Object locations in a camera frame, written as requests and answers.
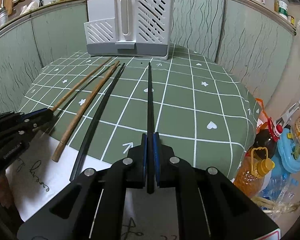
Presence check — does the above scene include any brown wooden chopstick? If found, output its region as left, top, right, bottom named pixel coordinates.
left=51, top=61, right=120, bottom=163
left=51, top=57, right=112, bottom=112

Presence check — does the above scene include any green label plastic bottle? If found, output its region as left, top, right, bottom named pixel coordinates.
left=278, top=0, right=288, bottom=20

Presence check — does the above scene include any green checkered tablecloth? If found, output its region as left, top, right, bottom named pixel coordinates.
left=5, top=43, right=262, bottom=240

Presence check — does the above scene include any dark soy sauce bottle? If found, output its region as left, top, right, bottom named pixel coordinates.
left=253, top=118, right=283, bottom=160

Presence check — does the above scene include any orange plastic bag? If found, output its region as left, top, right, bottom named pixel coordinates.
left=256, top=98, right=268, bottom=128

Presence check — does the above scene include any yellow cooking oil jug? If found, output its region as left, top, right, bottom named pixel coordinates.
left=234, top=147, right=275, bottom=198

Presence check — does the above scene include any light blue plastic toy box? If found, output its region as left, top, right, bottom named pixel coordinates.
left=277, top=128, right=300, bottom=173

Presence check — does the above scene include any white pipe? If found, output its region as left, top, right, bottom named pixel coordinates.
left=275, top=99, right=300, bottom=127

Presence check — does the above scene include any black chopstick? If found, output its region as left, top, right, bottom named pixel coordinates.
left=147, top=62, right=155, bottom=194
left=69, top=63, right=126, bottom=182

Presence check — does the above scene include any white grey utensil holder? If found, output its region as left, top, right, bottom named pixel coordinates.
left=84, top=0, right=174, bottom=59

